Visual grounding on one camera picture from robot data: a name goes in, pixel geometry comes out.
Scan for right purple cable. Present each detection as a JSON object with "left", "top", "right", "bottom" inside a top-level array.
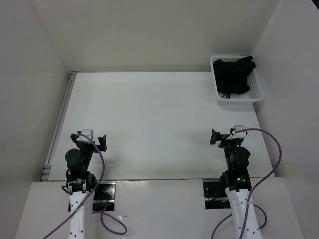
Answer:
[{"left": 211, "top": 127, "right": 283, "bottom": 239}]

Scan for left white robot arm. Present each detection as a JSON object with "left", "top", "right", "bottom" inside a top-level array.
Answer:
[{"left": 65, "top": 129, "right": 107, "bottom": 239}]

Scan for white plastic basket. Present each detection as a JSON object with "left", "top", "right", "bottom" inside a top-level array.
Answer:
[{"left": 210, "top": 55, "right": 264, "bottom": 105}]

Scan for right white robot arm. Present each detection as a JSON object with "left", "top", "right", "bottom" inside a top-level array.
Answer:
[{"left": 210, "top": 125, "right": 263, "bottom": 239}]

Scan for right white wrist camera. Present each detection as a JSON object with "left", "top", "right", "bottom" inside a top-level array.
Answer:
[{"left": 227, "top": 125, "right": 247, "bottom": 140}]

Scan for aluminium table edge rail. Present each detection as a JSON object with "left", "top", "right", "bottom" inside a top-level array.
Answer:
[{"left": 40, "top": 71, "right": 78, "bottom": 181}]

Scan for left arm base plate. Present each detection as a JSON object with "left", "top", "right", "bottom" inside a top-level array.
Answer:
[{"left": 67, "top": 181, "right": 117, "bottom": 212}]

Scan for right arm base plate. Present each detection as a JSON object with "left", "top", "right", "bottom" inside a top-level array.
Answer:
[{"left": 203, "top": 180, "right": 230, "bottom": 210}]

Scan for black shorts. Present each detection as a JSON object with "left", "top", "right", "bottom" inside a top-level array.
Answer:
[{"left": 213, "top": 56, "right": 256, "bottom": 99}]

